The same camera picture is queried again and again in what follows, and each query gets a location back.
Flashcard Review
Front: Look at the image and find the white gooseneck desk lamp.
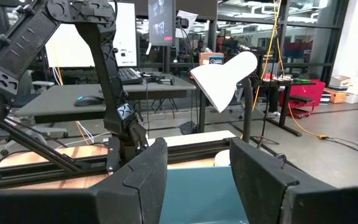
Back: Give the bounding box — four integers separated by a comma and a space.
190, 50, 259, 168

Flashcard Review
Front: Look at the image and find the teal plastic bin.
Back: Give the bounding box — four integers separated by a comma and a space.
158, 165, 250, 224

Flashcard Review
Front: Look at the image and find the black computer mouse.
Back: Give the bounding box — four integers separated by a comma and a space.
73, 95, 106, 108

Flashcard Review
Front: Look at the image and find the grey office chair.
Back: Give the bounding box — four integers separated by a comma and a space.
0, 45, 70, 157

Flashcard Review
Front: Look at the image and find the red tool cabinet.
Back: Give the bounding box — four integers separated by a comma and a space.
278, 78, 326, 119

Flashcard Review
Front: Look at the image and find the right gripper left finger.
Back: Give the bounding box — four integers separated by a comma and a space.
0, 137, 169, 224

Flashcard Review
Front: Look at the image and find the orange storage box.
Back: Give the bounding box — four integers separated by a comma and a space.
324, 88, 348, 105

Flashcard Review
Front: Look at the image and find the black work table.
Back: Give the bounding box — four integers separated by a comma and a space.
252, 74, 318, 138

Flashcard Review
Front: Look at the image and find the yellow extension cable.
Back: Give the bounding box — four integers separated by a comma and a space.
240, 0, 328, 140

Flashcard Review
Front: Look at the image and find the grey office desk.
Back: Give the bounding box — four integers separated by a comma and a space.
13, 73, 198, 125

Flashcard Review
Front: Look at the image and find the white storage box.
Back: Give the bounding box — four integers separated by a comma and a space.
329, 75, 352, 88
344, 77, 358, 105

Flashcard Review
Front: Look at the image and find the black clamp tool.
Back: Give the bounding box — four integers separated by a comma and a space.
141, 73, 176, 86

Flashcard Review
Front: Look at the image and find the black webcam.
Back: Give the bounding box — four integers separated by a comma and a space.
175, 16, 190, 30

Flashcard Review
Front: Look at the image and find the black keyboard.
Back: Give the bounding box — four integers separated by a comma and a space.
117, 67, 144, 86

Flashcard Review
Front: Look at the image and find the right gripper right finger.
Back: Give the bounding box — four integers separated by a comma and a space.
229, 138, 358, 224

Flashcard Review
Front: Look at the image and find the white lit monitor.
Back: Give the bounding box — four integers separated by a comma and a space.
44, 1, 139, 68

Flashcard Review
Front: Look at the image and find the dark vertical screen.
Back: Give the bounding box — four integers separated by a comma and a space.
147, 0, 177, 47

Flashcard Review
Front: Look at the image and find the brown cardboard box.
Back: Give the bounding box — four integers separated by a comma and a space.
198, 51, 225, 66

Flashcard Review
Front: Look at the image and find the white paper sheet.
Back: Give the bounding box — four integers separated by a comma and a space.
176, 9, 199, 32

